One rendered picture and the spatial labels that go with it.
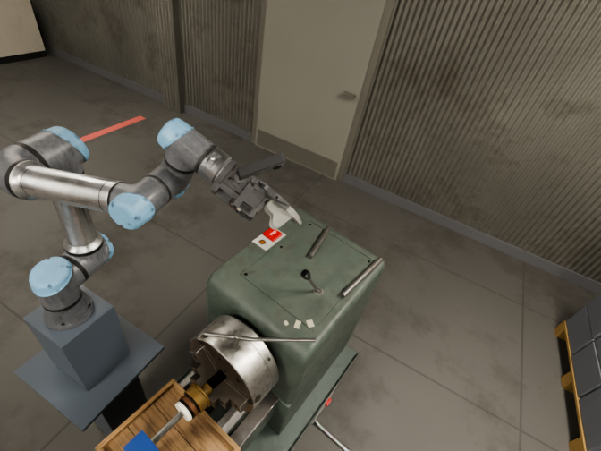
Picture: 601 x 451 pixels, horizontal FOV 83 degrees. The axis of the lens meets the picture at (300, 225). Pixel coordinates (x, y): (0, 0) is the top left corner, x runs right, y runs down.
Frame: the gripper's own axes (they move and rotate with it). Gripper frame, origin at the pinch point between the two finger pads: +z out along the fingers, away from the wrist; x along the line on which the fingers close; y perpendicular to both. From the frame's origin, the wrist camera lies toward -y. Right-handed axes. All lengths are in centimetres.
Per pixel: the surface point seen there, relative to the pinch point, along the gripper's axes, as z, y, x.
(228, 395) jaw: 20, 51, -38
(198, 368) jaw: 7, 49, -40
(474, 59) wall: 58, -240, -151
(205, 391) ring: 13, 54, -40
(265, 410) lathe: 39, 54, -59
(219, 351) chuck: 8, 41, -35
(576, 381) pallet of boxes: 246, -60, -124
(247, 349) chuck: 15, 36, -35
